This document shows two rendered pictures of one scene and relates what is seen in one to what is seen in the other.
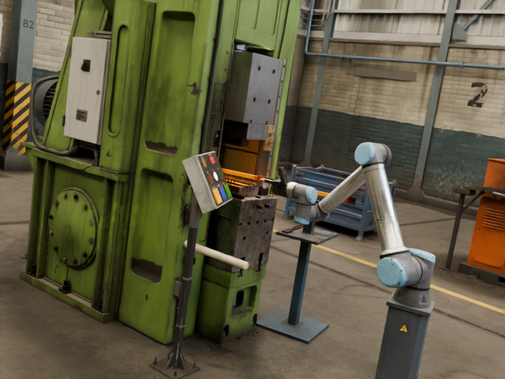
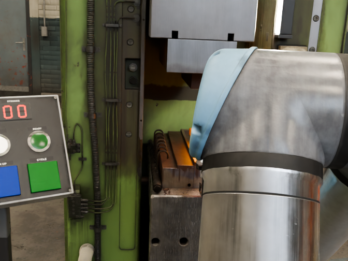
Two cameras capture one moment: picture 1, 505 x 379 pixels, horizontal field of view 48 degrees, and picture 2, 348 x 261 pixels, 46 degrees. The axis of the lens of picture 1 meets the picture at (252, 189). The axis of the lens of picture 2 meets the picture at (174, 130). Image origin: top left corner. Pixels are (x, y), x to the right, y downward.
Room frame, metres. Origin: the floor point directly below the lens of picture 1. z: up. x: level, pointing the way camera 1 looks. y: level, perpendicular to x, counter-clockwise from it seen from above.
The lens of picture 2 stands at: (2.59, -0.82, 1.39)
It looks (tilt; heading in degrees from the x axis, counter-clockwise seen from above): 14 degrees down; 49
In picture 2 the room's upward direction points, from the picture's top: 3 degrees clockwise
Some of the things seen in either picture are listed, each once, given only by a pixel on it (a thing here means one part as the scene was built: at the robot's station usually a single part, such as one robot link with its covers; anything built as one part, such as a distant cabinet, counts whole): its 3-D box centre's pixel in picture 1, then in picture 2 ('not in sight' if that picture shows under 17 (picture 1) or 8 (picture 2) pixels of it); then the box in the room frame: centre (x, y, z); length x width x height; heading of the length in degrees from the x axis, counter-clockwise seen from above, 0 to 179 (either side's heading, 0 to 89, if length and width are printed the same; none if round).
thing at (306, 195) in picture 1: (305, 194); not in sight; (3.22, -0.30, 1.02); 0.12 x 0.09 x 0.10; 54
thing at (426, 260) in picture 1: (417, 267); not in sight; (2.83, -0.90, 0.79); 0.17 x 0.15 x 0.18; 133
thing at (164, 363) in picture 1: (175, 359); not in sight; (2.92, 0.28, 0.05); 0.22 x 0.22 x 0.09; 54
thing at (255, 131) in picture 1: (230, 126); (192, 52); (3.55, 0.19, 1.32); 0.42 x 0.20 x 0.10; 54
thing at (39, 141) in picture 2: not in sight; (39, 141); (3.00, 0.18, 1.09); 0.05 x 0.03 x 0.04; 144
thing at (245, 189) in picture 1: (222, 183); (186, 154); (3.55, 0.19, 0.96); 0.42 x 0.20 x 0.09; 54
